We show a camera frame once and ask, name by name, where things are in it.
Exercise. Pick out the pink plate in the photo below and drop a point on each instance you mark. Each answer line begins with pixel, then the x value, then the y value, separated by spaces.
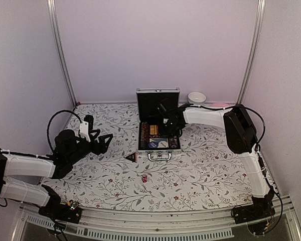
pixel 219 105

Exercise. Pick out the poker chip row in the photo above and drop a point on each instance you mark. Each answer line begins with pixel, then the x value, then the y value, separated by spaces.
pixel 174 143
pixel 144 134

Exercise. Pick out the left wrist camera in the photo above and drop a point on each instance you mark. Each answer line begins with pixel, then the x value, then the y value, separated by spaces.
pixel 86 127

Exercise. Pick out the front aluminium rail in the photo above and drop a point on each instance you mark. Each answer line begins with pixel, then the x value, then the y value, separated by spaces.
pixel 211 224

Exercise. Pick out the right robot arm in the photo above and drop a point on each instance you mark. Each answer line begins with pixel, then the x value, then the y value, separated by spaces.
pixel 240 134

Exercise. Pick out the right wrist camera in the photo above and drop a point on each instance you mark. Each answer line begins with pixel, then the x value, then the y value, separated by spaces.
pixel 163 112

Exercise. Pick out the right aluminium frame post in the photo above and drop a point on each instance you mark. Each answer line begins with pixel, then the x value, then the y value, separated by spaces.
pixel 253 48

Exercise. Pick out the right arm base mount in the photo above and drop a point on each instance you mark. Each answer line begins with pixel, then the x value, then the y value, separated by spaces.
pixel 260 208

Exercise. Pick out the aluminium frame post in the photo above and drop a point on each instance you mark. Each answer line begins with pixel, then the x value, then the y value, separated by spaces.
pixel 58 42
pixel 253 48

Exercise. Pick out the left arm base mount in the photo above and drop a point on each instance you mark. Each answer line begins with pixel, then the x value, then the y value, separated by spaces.
pixel 65 211

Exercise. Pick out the white dealer chip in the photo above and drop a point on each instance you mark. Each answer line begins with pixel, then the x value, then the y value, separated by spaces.
pixel 163 144

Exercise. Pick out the blue playing card deck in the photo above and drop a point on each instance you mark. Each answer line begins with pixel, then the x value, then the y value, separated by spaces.
pixel 157 140

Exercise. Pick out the left aluminium frame post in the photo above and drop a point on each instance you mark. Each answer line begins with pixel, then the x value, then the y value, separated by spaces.
pixel 58 42

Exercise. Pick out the left poker chip row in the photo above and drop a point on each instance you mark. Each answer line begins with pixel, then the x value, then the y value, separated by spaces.
pixel 144 134

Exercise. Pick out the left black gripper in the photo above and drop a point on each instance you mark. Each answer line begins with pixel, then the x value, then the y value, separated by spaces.
pixel 102 147

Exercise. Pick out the triangular all in button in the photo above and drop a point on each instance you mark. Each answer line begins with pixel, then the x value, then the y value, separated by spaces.
pixel 132 157

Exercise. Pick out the aluminium poker case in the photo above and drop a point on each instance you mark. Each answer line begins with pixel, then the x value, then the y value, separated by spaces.
pixel 148 100

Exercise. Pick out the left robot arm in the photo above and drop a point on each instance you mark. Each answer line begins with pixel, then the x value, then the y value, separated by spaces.
pixel 68 151

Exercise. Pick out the white bowl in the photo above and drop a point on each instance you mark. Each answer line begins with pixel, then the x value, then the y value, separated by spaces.
pixel 196 98

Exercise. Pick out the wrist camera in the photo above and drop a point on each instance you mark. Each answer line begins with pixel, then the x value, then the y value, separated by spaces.
pixel 163 112
pixel 86 127

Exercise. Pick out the floral table cloth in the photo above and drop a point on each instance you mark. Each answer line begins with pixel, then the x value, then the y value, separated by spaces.
pixel 205 174

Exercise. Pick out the right poker chip row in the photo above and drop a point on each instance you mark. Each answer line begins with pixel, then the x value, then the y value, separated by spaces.
pixel 174 143

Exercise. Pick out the red playing card deck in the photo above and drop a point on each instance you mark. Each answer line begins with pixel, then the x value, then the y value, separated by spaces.
pixel 154 130

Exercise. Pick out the blue small blind chip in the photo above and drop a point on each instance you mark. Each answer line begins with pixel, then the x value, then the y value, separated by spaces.
pixel 153 145

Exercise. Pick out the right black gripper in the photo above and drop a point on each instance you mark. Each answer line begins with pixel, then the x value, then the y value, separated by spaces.
pixel 162 133

